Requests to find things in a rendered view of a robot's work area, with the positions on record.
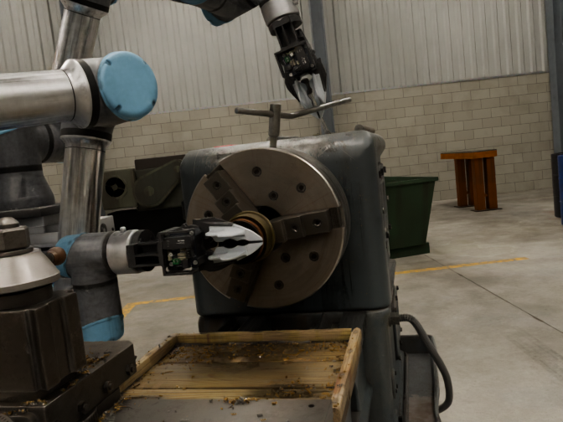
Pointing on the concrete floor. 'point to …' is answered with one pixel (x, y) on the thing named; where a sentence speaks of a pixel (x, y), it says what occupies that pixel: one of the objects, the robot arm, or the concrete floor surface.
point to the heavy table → (475, 178)
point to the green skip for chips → (409, 213)
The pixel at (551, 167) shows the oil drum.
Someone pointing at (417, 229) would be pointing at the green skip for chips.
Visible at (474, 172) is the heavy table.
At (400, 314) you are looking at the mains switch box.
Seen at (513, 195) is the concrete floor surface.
